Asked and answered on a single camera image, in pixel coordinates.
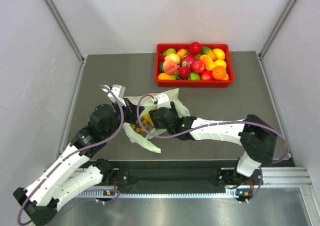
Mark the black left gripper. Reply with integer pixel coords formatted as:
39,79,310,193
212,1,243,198
103,97,144,138

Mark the pale green plastic bag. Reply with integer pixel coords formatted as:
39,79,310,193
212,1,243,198
122,88,190,154

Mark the yellow banana bunch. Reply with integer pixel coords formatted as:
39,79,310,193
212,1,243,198
142,113,154,126

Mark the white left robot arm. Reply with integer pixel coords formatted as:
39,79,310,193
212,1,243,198
13,98,144,226

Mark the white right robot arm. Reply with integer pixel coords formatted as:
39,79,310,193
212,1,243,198
149,106,277,185

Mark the red plastic fruit tray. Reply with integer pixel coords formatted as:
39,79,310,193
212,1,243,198
154,43,235,88

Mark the green fruit front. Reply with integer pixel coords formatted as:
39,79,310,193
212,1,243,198
188,72,201,80

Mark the dark red fruit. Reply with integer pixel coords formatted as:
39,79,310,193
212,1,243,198
178,66,191,79

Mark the orange fruit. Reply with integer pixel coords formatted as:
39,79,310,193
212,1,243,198
212,66,227,80

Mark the brown longan cluster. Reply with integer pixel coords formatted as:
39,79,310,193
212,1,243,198
130,118,149,137

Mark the yellow mango front left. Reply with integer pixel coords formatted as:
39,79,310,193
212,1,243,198
157,73,177,80

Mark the pink peach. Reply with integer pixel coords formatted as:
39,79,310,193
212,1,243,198
163,59,179,75

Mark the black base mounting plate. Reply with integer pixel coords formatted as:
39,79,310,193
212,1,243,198
109,160,262,193

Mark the dark green avocado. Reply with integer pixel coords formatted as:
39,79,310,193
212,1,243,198
158,62,165,73

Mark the red apple front right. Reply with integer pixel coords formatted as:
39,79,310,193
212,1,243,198
200,70,214,81

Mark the red apple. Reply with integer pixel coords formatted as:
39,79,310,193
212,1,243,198
200,70,214,81
190,59,206,74
188,41,202,55

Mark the red apple centre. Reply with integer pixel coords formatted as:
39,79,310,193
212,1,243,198
190,59,206,74

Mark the orange yellow mango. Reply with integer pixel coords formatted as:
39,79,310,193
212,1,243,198
199,54,216,71

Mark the red apple on top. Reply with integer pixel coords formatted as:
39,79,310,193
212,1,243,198
188,41,202,55

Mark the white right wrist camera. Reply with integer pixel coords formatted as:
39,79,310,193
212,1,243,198
152,93,171,109

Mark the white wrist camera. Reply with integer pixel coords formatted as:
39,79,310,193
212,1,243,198
152,93,171,109
107,84,126,106

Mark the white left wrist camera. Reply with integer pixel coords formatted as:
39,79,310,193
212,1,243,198
107,84,126,106

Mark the slotted cable duct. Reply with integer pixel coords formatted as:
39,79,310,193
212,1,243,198
76,187,253,199

